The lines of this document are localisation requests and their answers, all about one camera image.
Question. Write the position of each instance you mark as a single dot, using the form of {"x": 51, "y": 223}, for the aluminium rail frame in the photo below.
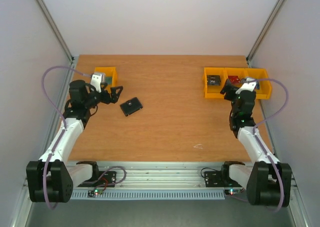
{"x": 153, "y": 177}

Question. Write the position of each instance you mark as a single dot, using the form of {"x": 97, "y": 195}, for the yellow bin with blue card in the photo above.
{"x": 263, "y": 92}

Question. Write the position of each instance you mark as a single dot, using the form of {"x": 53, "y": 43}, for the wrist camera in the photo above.
{"x": 97, "y": 80}
{"x": 248, "y": 84}

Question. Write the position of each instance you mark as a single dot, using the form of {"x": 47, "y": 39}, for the yellow bin with black card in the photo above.
{"x": 213, "y": 92}

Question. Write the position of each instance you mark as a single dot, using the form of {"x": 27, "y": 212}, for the grey slotted cable duct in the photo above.
{"x": 136, "y": 195}

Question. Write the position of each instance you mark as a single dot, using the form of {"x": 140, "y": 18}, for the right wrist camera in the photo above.
{"x": 248, "y": 84}

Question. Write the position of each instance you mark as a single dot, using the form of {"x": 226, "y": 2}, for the black leather card holder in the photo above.
{"x": 131, "y": 106}

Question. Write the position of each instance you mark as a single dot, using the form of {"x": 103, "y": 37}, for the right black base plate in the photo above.
{"x": 214, "y": 179}

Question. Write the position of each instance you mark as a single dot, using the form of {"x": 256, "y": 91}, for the black card in bin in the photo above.
{"x": 213, "y": 80}

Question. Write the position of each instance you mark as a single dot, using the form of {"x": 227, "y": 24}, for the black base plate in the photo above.
{"x": 110, "y": 177}
{"x": 214, "y": 179}

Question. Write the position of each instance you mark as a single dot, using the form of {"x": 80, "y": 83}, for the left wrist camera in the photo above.
{"x": 97, "y": 80}

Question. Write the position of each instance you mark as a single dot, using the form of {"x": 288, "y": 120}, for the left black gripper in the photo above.
{"x": 107, "y": 100}

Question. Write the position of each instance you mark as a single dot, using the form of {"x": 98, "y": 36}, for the left yellow bin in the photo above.
{"x": 109, "y": 71}

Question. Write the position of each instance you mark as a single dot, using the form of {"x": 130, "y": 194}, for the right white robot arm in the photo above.
{"x": 268, "y": 181}

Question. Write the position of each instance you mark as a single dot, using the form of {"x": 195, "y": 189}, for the yellow bin with red card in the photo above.
{"x": 240, "y": 72}

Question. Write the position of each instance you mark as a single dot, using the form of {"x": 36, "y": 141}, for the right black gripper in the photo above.
{"x": 231, "y": 92}

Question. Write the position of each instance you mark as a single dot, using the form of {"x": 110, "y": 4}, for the blue card in bin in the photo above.
{"x": 257, "y": 85}

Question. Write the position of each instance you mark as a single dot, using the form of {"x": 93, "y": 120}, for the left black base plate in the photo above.
{"x": 110, "y": 177}

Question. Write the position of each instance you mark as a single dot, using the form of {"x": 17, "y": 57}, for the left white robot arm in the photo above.
{"x": 49, "y": 180}

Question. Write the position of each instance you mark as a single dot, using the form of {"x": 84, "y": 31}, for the green card in bin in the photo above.
{"x": 108, "y": 80}

